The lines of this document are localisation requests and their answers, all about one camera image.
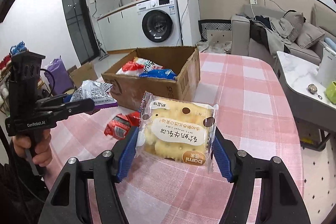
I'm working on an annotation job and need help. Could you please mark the green mug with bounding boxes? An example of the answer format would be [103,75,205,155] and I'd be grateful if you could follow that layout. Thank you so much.
[325,81,336,104]

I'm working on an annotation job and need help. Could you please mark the purple snack bag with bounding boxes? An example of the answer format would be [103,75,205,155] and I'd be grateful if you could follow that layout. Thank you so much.
[70,80,118,110]

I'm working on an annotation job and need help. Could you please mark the yellow cracker packet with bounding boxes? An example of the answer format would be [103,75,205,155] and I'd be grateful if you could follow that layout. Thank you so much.
[135,92,219,172]

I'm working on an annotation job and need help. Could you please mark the white red noodle snack bag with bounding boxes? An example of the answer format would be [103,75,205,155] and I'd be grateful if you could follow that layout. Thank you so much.
[133,57,163,72]

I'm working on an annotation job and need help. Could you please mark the small red snack packet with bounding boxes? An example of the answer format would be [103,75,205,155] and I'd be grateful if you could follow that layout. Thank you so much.
[104,111,140,140]

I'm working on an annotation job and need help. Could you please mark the grey cushion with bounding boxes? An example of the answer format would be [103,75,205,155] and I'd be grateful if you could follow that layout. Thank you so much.
[295,22,325,49]

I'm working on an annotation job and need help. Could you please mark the SF cardboard box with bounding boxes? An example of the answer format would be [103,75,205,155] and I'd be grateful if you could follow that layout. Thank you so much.
[102,46,201,110]

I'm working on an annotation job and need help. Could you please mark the red white balloon bag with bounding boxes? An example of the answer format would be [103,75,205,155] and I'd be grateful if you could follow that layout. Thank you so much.
[116,61,144,77]

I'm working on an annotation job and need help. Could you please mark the shoe rack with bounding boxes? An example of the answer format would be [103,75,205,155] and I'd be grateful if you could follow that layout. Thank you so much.
[1,41,27,116]

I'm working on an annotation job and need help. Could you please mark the dark clothes on sofa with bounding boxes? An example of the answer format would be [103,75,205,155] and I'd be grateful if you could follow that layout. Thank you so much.
[249,17,294,58]

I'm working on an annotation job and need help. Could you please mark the marble coffee table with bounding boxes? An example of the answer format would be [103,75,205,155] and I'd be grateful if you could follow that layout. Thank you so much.
[273,51,335,152]

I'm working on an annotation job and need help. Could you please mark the black patterned pet fence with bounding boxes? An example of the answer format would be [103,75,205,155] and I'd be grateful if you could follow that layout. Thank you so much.
[198,19,232,42]

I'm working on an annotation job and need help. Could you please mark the person's left hand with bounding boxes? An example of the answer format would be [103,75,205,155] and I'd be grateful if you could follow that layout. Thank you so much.
[11,129,52,167]

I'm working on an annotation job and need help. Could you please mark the pink checkered tablecloth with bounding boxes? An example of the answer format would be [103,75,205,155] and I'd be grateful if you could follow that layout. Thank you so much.
[45,53,303,223]

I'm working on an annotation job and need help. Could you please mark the cardboard box on floor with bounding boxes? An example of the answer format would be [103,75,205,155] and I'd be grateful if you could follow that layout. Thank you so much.
[70,62,98,88]

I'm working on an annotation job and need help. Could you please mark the blue Oreo packet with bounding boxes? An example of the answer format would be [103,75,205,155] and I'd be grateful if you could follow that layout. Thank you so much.
[139,69,177,80]

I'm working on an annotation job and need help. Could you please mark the white washing machine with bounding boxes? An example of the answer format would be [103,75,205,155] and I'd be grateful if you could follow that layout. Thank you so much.
[136,0,183,48]

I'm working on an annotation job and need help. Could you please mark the white electric kettle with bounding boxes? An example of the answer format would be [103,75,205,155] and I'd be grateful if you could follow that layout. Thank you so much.
[316,47,336,88]

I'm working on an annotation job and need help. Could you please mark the metal tea infuser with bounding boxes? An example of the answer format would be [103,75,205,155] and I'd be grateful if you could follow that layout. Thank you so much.
[307,84,322,100]

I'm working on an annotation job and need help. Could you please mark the white kitchen cabinets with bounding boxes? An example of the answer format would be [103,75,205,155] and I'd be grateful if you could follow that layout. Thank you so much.
[98,6,140,51]

